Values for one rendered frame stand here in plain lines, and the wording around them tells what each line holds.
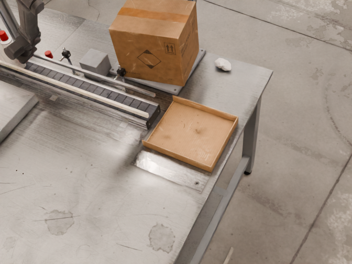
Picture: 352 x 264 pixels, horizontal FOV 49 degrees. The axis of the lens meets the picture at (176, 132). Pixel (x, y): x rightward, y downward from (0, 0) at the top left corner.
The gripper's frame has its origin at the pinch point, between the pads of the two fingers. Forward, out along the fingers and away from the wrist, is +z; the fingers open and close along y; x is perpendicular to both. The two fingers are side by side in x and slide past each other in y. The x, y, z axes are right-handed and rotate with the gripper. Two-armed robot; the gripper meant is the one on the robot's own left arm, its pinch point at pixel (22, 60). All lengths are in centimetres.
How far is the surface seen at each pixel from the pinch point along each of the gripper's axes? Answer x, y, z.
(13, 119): 15.7, 25.8, -2.6
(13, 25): -15.3, -14.2, 4.2
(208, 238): 123, 15, 0
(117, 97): 44, -1, -26
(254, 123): 105, -37, -28
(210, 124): 80, -6, -46
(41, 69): 8.7, -2.5, 0.0
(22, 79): 4.9, 5.0, 5.8
